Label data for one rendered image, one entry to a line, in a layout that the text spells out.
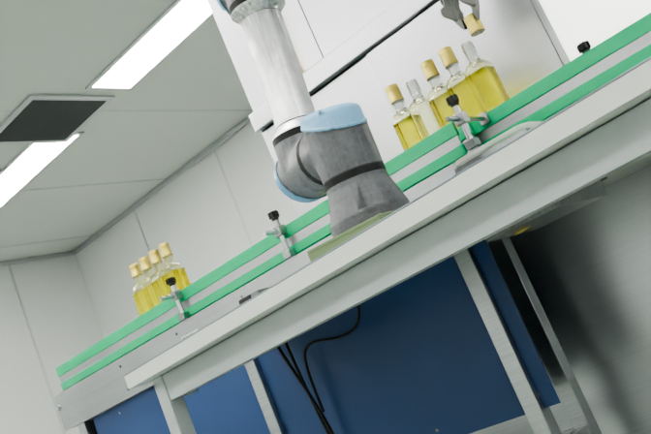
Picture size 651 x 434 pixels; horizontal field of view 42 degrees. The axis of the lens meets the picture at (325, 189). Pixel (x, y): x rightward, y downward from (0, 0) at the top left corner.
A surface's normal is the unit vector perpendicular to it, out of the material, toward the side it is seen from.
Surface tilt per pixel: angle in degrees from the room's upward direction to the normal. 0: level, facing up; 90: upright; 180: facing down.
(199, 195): 90
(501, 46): 90
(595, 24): 90
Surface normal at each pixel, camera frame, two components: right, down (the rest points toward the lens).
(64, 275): 0.69, -0.43
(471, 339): -0.62, 0.07
